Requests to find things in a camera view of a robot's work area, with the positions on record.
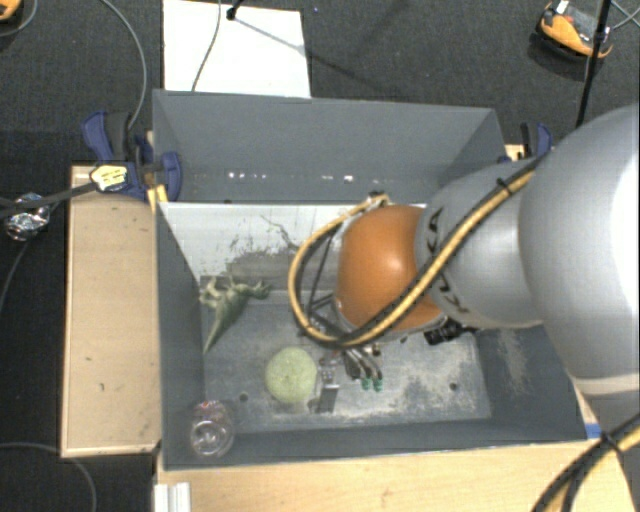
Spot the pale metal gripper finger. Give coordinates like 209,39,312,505
316,368,343,415

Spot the pale green ball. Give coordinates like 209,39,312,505
263,347,319,404

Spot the green toy dinosaur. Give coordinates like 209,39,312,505
198,276,274,354

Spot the clear glass jar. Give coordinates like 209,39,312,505
188,399,236,458

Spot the grey metal bin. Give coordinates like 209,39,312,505
151,88,589,472

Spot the pale wood board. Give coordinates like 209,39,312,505
59,162,162,459

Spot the black cylinder on white bracket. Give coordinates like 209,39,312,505
422,319,464,347

